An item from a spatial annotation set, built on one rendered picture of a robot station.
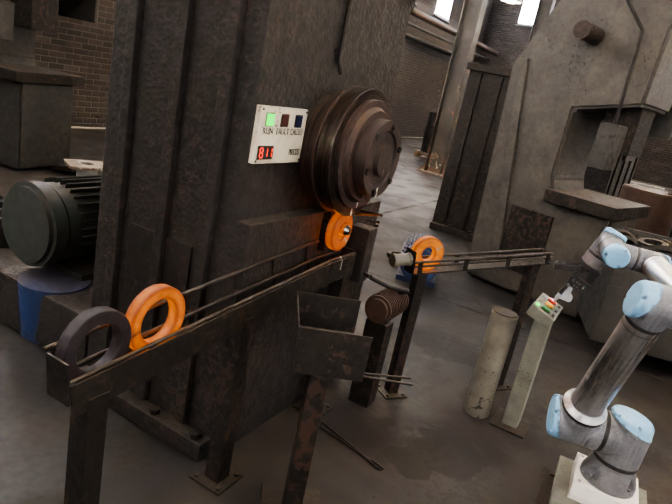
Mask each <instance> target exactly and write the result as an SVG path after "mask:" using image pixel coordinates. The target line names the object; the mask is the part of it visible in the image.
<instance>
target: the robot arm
mask: <svg viewBox="0 0 672 504"><path fill-rule="evenodd" d="M626 241H627V238H626V237H625V236H624V235H622V234H621V233H619V232H618V231H616V230H615V229H613V228H611V227H607V228H606V229H605V230H603V231H602V233H601V235H600V236H599V237H598V238H597V239H596V241H595V242H594V243H593V244H592V245H591V246H590V248H589V249H588V250H587V251H586V252H585V254H584V255H583V256H582V259H583V260H582V261H581V264H579V263H569V262H563V261H556V262H555V263H554V267H553V268H554V269H556V270H569V271H574V272H573V274H572V275H571V276H570V277H569V279H568V280H567V281H566V284H565V285H564V286H563V287H562V289H561V290H560V291H559V292H558V293H557V295H556V296H555V298H554V302H556V301H557V299H558V298H560V299H562V300H564V301H567V302H570V301H571V300H572V299H573V296H572V294H571V291H572V290H573V289H574V290H575V291H576V292H578V293H579V294H581V295H583V293H584V292H585V291H586V290H587V289H588V288H589V286H590V285H591V284H592V283H593V282H594V280H595V279H596V278H597V277H598V276H599V275H600V273H601V272H600V271H601V270H602V269H603V268H604V266H605V265H606V264H607V265H608V266H610V267H612V268H626V269H629V270H633V271H636V272H640V273H643V274H644V275H645V276H646V277H647V278H649V279H650V280H651V281H648V280H640V281H638V282H636V283H635V284H634V285H633V286H632V287H631V288H630V289H629V291H628V292H627V294H626V298H625V299H624V302H623V312H624V315H623V317H622V318H621V320H620V321H619V323H618V325H617V326H616V328H615V329H614V331H613V332H612V334H611V335H610V337H609V338H608V340H607V341H606V343H605V345H604V346H603V348H602V349H601V351H600V352H599V354H598V355H597V357H596V358H595V360H594V361H593V363H592V365H591V366H590V368H589V369H588V371H587V372H586V374H585V375H584V377H583V378H582V380H581V382H580V383H579V385H578V386H577V388H573V389H570V390H568V391H567V392H566V393H565V395H564V396H563V395H560V394H554V395H553V396H552V398H551V401H550V404H549V408H548V412H547V419H546V429H547V432H548V434H549V435H551V436H554V437H556V438H558V439H561V440H564V441H567V442H570V443H573V444H576V445H579V446H582V447H585V448H588V449H591V450H594V451H593V452H592V453H591V454H589V455H588V456H587V457H586V458H585V459H584V460H583V461H582V463H581V465H580V472H581V474H582V476H583V477H584V478H585V480H586V481H587V482H588V483H590V484H591V485H592V486H593V487H595V488H596V489H598V490H599V491H601V492H603V493H605V494H607V495H610V496H612V497H616V498H620V499H629V498H632V497H633V496H634V494H635V491H636V474H637V471H638V469H639V467H640V465H641V463H642V461H643V458H644V456H645V454H646V452H647V450H648V448H649V446H650V443H651V442H652V438H653V435H654V432H655V429H654V426H653V425H652V423H651V422H650V421H649V420H648V419H647V418H646V417H645V416H643V415H642V414H640V413H639V412H637V411H635V410H634V409H631V408H629V407H627V406H623V405H614V406H613V407H612V408H611V411H609V410H607V409H606V408H607V407H608V405H609V404H610V402H611V401H612V400H613V398H614V397H615V396H616V394H617V393H618V392H619V390H620V389H621V387H622V386H623V385H624V383H625V382H626V381H627V379H628V378H629V377H630V375H631V374H632V372H633V371H634V370H635V368H636V367H637V366H638V364H639V363H640V362H641V360H642V359H643V358H644V356H645V355H646V353H647V352H648V351H649V349H650V348H651V347H652V345H653V344H654V343H655V341H656V340H657V338H658V337H659V336H660V335H661V334H662V333H663V332H664V331H665V329H666V328H670V329H672V261H671V258H670V257H669V256H668V255H665V254H663V253H658V252H654V251H650V250H647V249H643V248H639V247H636V246H632V245H629V244H625V243H626ZM587 270H589V271H587ZM567 288H568V289H567ZM566 289H567V290H566Z"/></svg>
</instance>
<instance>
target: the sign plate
mask: <svg viewBox="0 0 672 504"><path fill-rule="evenodd" d="M268 114H275V119H274V125H273V126H268V125H266V122H267V115H268ZM307 114H308V110H306V109H299V108H289V107H279V106H269V105H259V104H258V105H257V108H256V115H255V122H254V128H253V135H252V141H251V148H250V154H249V161H248V163H251V164H266V163H288V162H299V159H300V153H301V147H302V142H303V136H304V131H305V125H306V119H307ZM283 115H290V117H289V123H288V126H281V122H282V116H283ZM297 116H303V120H302V126H301V127H295V123H296V117H297ZM261 148H263V149H264V151H263V149H261ZM260 149H261V151H260ZM267 149H268V152H267ZM272 149H273V151H272ZM260 152H263V153H262V154H263V157H262V154H260ZM267 153H268V154H267ZM271 153H272V157H271ZM259 154H260V157H262V158H259ZM266 155H267V157H266Z"/></svg>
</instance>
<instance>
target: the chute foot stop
mask: <svg viewBox="0 0 672 504"><path fill-rule="evenodd" d="M46 377H47V394H48V395H50V396H51V397H53V398H54V399H56V400H57V401H59V402H60V403H62V404H63V405H65V406H66V407H70V365H69V364H68V363H66V362H64V361H63V360H61V359H59V358H58V357H56V356H54V355H53V354H51V353H49V352H46Z"/></svg>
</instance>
